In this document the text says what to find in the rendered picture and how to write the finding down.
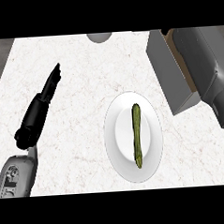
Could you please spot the grey cardboard box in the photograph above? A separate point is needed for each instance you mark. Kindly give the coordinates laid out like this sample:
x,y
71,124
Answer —
x,y
166,69

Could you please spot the grey round object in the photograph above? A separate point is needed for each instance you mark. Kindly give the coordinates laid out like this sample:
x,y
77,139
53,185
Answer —
x,y
99,37

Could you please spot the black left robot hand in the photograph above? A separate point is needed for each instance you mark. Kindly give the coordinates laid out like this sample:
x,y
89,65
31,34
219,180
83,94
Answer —
x,y
36,117

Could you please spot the white plate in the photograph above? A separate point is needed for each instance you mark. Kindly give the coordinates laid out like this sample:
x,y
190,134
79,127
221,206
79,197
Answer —
x,y
123,138

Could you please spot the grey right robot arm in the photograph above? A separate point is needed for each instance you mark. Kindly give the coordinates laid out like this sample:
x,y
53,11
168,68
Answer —
x,y
201,61

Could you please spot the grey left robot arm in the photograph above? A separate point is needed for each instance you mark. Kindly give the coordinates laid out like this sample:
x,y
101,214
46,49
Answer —
x,y
14,176

